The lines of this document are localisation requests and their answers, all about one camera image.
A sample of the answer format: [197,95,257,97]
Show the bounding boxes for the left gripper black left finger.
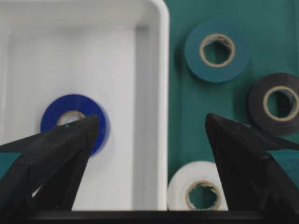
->
[0,115,99,214]

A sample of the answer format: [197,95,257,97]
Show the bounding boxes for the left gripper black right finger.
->
[205,113,299,214]

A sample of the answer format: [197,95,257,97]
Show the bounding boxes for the blue tape roll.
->
[40,94,109,156]

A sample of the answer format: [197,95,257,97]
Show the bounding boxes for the white tape roll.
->
[167,161,228,211]

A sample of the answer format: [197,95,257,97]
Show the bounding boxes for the black tape roll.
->
[248,72,299,135]

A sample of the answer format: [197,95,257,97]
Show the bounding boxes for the white plastic tray case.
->
[0,0,170,210]

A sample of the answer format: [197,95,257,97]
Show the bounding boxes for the green tape roll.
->
[184,20,250,84]

